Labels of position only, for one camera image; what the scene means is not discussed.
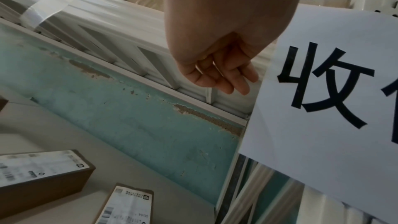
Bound green board with beige frame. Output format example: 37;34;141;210
0;18;249;206

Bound beige cardboard sheet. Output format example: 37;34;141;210
298;0;356;11

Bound bundle of white metal bars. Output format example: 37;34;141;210
0;0;276;120

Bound large labelled cardboard box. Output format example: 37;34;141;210
0;149;96;211

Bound stack of white framed panels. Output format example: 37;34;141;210
214;153;398;224

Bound clear tape strip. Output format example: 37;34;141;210
20;0;94;27

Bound person's left hand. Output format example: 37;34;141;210
163;0;301;96

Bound flat labelled cardboard box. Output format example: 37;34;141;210
96;183;155;224

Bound white paper sign black characters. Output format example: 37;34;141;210
238;4;398;224

